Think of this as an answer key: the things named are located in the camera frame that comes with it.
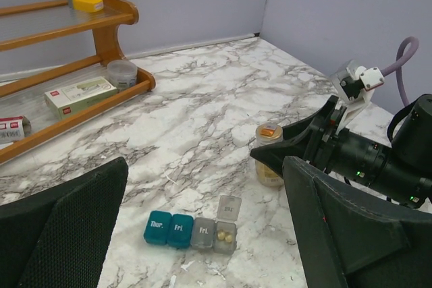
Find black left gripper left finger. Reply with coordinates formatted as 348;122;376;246
1;157;128;287

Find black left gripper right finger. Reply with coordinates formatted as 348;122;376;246
283;156;431;287

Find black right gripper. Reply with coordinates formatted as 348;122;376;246
250;95;392;183

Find clear pill bottle gold lid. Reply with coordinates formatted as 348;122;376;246
254;122;284;188

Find teal pill organizer box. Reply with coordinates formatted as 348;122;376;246
143;196;242;255

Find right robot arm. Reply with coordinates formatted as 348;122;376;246
250;94;431;208

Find yellow gel capsule pills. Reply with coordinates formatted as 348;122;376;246
217;230;234;243

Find red white staples box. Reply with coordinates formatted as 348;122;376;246
0;116;32;144

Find green white cardboard box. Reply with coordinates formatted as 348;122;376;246
44;77;118;120

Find wooden three-tier shelf rack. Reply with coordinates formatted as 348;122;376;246
0;0;157;165

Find yellow block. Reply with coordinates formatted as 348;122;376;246
70;0;104;13

